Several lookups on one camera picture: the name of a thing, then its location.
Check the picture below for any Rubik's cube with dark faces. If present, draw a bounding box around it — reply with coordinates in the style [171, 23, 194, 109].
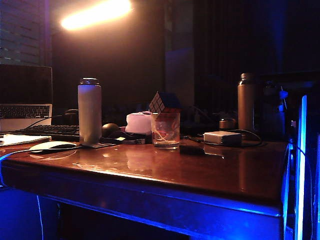
[149, 90, 183, 114]

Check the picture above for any clear glass cup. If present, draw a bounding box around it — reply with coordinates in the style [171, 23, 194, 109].
[150, 112, 181, 150]

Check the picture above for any pale tissue pack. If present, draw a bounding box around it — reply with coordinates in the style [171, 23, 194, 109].
[124, 111, 153, 134]

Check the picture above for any dark round mouse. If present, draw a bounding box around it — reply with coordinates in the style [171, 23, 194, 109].
[101, 122, 121, 138]

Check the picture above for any flat coaster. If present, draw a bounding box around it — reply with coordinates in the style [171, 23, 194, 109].
[81, 142, 117, 149]

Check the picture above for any white power adapter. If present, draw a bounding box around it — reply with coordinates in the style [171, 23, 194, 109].
[203, 130, 243, 147]

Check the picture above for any dark computer monitor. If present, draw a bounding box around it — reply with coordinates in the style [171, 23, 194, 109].
[51, 32, 166, 105]

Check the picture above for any small round metal tin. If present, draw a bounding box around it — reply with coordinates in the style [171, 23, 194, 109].
[218, 118, 237, 131]

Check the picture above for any white bottle with black lid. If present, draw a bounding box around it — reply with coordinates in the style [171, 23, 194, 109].
[77, 77, 103, 147]

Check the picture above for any brown metal bottle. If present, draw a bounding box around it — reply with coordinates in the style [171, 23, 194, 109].
[237, 72, 256, 137]

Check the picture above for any black keyboard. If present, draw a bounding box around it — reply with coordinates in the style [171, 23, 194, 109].
[11, 124, 81, 141]

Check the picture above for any white flat mouse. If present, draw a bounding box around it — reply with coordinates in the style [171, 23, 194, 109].
[28, 140, 77, 152]

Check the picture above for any dark plastic bottle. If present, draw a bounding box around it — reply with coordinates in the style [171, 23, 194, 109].
[262, 82, 287, 136]

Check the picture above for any bright tube lamp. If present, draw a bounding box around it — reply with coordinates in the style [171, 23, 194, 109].
[60, 0, 133, 32]

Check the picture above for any silver laptop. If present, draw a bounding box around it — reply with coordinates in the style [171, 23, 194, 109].
[0, 64, 53, 133]

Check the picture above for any white paper notebook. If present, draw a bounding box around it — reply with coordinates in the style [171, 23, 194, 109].
[0, 133, 52, 147]

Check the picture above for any blue LED light strip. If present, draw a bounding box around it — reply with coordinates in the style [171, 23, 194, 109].
[294, 94, 308, 240]

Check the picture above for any window blind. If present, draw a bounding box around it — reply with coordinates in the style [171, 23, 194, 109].
[0, 0, 50, 66]

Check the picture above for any black strap with white label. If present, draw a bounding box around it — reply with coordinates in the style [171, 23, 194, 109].
[101, 131, 147, 146]

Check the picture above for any white thin cable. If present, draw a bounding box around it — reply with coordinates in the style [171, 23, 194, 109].
[0, 148, 45, 240]

